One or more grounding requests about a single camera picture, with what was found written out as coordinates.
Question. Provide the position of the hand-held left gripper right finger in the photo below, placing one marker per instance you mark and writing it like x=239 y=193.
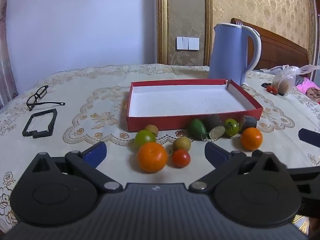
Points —
x=215 y=153

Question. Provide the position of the cream lace tablecloth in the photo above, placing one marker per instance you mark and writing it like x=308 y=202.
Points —
x=87 y=80

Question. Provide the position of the white wall light switch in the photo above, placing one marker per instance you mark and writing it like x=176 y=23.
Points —
x=187 y=43

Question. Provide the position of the small orange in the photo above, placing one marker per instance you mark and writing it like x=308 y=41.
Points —
x=251 y=138

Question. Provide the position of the black eyeglasses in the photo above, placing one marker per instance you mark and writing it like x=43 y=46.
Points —
x=50 y=103

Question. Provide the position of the small black object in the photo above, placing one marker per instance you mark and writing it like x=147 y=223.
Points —
x=265 y=85

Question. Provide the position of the patterned pink curtain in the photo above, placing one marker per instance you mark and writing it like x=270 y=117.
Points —
x=6 y=67

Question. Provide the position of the clear plastic bag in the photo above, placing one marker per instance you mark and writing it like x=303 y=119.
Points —
x=285 y=82

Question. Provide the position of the wooden headboard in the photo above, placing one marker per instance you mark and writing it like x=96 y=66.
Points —
x=275 y=50

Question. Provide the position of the green tomato with dark stem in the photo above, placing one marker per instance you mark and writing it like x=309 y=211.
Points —
x=231 y=127

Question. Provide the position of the short dark sugarcane piece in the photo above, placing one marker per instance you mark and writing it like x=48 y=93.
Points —
x=249 y=123

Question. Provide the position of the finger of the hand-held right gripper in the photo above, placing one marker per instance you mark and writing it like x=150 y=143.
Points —
x=310 y=173
x=310 y=135

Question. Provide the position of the plain green tomato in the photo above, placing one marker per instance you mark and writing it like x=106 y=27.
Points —
x=143 y=138

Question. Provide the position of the black rectangular plastic frame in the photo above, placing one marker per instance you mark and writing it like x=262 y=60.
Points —
x=37 y=134

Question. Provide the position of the gold wall moulding frame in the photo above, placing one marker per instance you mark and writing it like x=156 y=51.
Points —
x=162 y=17

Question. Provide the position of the large orange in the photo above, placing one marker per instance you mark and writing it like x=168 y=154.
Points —
x=151 y=157

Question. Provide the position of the brown longan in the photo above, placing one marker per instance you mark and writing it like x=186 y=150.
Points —
x=181 y=143
x=152 y=129

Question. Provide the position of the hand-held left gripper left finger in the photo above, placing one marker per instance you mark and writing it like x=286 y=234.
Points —
x=96 y=153

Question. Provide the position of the red cardboard box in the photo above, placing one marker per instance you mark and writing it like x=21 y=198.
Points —
x=190 y=122

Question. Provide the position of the green avocado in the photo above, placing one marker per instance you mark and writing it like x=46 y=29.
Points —
x=197 y=128

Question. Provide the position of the long dark sugarcane piece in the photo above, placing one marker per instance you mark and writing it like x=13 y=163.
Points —
x=215 y=126

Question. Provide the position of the pink cloth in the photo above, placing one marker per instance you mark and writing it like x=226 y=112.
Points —
x=310 y=86

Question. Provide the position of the blue electric kettle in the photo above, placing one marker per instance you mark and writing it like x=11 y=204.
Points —
x=225 y=55

